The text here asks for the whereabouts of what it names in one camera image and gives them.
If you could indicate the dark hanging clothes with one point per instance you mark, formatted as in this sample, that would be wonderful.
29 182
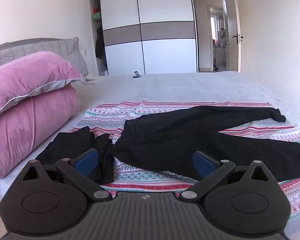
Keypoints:
100 43

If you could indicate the green cloth in wardrobe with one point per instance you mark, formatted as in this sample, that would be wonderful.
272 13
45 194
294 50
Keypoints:
97 16

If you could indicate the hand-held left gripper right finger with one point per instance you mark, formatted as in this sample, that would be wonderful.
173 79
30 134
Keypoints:
203 164

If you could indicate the folded black garment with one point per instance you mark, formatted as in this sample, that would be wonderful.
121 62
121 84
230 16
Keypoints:
70 142

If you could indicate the black phone stand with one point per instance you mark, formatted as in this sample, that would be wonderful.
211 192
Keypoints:
136 74

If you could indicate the white room door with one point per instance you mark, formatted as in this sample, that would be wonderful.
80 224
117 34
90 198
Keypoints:
232 17

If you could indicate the striped patterned blanket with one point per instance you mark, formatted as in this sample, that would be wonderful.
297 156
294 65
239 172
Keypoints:
110 116

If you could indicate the small grey cloth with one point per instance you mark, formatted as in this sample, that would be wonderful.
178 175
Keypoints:
90 80

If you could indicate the pink pillow with grey edge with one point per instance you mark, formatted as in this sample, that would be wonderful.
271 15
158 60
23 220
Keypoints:
27 75

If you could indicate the black pants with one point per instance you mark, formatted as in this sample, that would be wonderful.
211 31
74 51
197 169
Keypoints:
170 137

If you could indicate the white and grey wardrobe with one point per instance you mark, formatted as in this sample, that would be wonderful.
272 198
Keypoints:
165 30

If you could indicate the bed with grey sheet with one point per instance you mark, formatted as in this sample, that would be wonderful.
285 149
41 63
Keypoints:
185 86

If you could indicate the large pink pillow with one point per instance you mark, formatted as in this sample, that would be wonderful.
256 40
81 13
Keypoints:
22 130

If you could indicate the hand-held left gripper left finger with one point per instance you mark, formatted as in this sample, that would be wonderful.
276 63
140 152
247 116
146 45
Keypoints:
86 163

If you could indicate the grey quilted pillow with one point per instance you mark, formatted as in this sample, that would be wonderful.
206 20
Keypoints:
27 46

